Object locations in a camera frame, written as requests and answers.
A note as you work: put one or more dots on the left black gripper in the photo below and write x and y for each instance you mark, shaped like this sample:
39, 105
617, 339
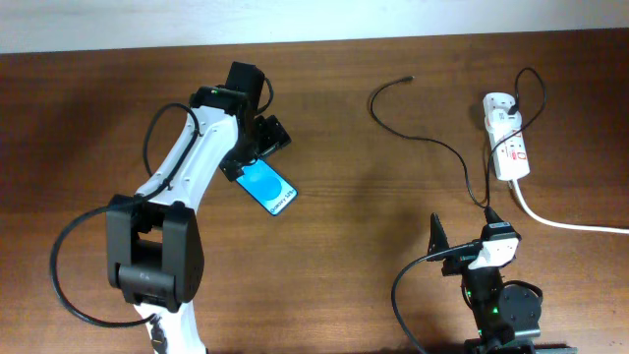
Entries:
273, 137

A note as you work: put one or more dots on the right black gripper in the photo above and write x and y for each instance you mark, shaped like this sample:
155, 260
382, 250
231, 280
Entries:
462, 263

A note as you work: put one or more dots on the blue screen smartphone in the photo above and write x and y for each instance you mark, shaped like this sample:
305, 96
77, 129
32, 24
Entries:
267, 187

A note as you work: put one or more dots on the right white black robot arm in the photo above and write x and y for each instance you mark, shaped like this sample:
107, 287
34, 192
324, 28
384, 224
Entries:
506, 313

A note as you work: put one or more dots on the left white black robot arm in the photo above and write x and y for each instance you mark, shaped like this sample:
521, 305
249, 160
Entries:
154, 251

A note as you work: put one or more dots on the white USB charger adapter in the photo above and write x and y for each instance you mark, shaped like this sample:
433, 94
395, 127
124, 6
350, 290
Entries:
499, 120

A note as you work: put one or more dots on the white power strip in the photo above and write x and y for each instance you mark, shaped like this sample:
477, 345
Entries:
508, 149

